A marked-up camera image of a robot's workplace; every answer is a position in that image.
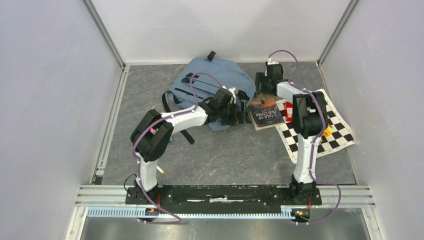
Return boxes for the yellow cap marker pen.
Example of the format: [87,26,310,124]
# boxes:
[156,166,165,175]

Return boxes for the orange green toy blocks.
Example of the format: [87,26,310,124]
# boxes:
[323,124,334,138]

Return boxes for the slotted cable duct rail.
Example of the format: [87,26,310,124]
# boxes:
[87,206,295,220]

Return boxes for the red toy block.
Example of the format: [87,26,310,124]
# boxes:
[284,101,293,123]

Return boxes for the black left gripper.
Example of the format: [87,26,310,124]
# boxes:
[217,99,250,126]

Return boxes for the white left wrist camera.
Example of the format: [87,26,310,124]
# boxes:
[227,87,238,104]

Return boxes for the dark orange paperback book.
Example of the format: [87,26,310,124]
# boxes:
[247,93,284,131]

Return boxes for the blue fabric backpack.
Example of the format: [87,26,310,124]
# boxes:
[162,51,256,131]

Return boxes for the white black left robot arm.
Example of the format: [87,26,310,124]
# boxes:
[130,87,251,204]

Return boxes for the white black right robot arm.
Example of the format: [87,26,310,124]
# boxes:
[255,59,328,204]

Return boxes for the black white checkered mat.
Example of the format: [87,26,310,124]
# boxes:
[275,88,355,164]

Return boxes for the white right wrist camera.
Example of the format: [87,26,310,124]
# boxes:
[265,58,279,66]

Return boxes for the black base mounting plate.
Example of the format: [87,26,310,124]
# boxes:
[125,184,323,214]

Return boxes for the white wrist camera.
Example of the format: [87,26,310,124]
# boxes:
[265,58,279,66]
[227,87,238,104]

